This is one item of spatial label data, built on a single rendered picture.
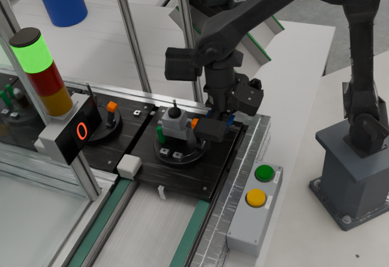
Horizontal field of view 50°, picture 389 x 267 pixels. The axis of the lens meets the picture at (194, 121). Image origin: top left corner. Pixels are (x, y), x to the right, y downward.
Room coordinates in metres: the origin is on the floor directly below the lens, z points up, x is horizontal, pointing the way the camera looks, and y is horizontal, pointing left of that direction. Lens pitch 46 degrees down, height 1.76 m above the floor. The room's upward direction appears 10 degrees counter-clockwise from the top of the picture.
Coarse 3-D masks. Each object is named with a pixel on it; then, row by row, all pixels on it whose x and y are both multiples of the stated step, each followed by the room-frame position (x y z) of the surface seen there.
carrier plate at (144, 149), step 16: (160, 112) 0.82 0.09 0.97; (192, 112) 0.80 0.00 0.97; (240, 128) 0.71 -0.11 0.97; (144, 144) 0.71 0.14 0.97; (224, 144) 0.67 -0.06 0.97; (144, 160) 0.66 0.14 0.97; (208, 160) 0.63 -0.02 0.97; (224, 160) 0.62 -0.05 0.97; (144, 176) 0.61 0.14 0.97; (160, 176) 0.60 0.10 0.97; (176, 176) 0.60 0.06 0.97; (192, 176) 0.59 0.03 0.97; (208, 176) 0.58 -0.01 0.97; (176, 192) 0.56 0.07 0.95; (192, 192) 0.54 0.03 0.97; (208, 192) 0.54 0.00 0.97
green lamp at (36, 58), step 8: (40, 40) 0.57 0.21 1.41; (16, 48) 0.56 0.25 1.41; (24, 48) 0.55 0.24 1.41; (32, 48) 0.56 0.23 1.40; (40, 48) 0.56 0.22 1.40; (16, 56) 0.56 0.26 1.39; (24, 56) 0.55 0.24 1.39; (32, 56) 0.55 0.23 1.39; (40, 56) 0.56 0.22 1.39; (48, 56) 0.57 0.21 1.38; (24, 64) 0.56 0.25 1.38; (32, 64) 0.55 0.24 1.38; (40, 64) 0.56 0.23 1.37; (48, 64) 0.56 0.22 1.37; (32, 72) 0.55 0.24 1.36
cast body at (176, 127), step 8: (168, 112) 0.68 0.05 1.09; (176, 112) 0.68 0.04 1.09; (184, 112) 0.69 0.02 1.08; (160, 120) 0.71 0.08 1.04; (168, 120) 0.67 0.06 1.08; (176, 120) 0.66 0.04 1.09; (184, 120) 0.68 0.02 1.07; (192, 120) 0.69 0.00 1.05; (168, 128) 0.67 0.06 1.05; (176, 128) 0.66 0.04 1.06; (184, 128) 0.66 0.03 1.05; (176, 136) 0.66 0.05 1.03; (184, 136) 0.65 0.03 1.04
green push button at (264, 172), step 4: (264, 164) 0.58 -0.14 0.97; (260, 168) 0.58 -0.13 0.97; (264, 168) 0.57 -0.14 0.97; (268, 168) 0.57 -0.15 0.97; (272, 168) 0.57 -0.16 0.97; (256, 172) 0.57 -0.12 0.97; (260, 172) 0.56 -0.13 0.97; (264, 172) 0.56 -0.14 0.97; (268, 172) 0.56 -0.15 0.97; (272, 172) 0.56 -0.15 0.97; (260, 176) 0.55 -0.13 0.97; (264, 176) 0.55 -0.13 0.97; (268, 176) 0.55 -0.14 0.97; (272, 176) 0.55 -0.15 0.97; (264, 180) 0.55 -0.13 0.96
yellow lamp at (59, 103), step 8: (64, 88) 0.57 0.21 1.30; (40, 96) 0.56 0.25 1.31; (48, 96) 0.55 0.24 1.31; (56, 96) 0.56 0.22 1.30; (64, 96) 0.56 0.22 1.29; (48, 104) 0.55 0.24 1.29; (56, 104) 0.55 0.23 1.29; (64, 104) 0.56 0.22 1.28; (72, 104) 0.58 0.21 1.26; (48, 112) 0.56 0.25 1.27; (56, 112) 0.55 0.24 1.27; (64, 112) 0.56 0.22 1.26
